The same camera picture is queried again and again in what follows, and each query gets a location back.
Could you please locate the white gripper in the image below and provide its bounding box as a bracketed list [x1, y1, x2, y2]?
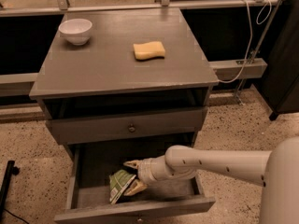
[123, 156, 170, 196]

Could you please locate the green jalapeno chip bag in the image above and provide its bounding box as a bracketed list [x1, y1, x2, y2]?
[109, 169, 135, 204]

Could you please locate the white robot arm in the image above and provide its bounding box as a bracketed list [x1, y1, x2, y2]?
[124, 137, 299, 224]

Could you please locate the open bottom grey drawer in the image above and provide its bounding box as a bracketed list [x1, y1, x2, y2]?
[54, 133, 215, 224]

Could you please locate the closed grey drawer with knob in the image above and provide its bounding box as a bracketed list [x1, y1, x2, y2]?
[46, 107, 207, 145]

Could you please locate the grey wooden drawer cabinet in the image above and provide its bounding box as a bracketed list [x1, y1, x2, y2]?
[29, 7, 220, 156]

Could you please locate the black stand on floor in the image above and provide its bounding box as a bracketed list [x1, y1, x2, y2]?
[0, 161, 20, 220]

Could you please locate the yellow sponge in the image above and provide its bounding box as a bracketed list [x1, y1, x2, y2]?
[133, 41, 165, 61]

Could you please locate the white ceramic bowl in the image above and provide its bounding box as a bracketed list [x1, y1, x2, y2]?
[59, 19, 93, 46]

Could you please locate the white cable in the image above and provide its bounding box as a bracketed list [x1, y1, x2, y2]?
[214, 0, 274, 85]

